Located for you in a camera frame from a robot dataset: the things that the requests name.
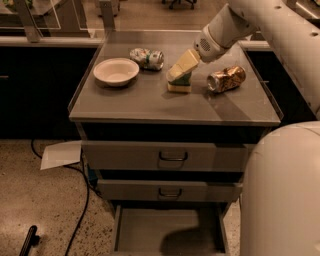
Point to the crushed gold can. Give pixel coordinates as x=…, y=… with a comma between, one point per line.
x=227, y=79

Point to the crushed green white can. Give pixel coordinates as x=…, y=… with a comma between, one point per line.
x=147, y=59

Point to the grey middle drawer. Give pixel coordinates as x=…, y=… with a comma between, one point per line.
x=181, y=191

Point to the grey open bottom drawer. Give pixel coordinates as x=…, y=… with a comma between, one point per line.
x=192, y=231

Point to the black office chair base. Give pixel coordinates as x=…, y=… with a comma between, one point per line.
x=172, y=3

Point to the white paper sheet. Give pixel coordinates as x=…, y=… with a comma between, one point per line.
x=61, y=154

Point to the white bowl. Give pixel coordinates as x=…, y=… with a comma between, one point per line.
x=116, y=72

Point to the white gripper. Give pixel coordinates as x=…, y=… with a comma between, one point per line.
x=208, y=49

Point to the grey top drawer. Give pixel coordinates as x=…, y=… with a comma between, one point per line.
x=169, y=156

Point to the black handle bottom left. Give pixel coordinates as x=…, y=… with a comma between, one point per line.
x=32, y=239

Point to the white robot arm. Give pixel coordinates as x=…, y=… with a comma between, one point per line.
x=281, y=187

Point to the green yellow sponge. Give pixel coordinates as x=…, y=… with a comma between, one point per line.
x=181, y=85

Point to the grey drawer cabinet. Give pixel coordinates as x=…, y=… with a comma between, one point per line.
x=145, y=111

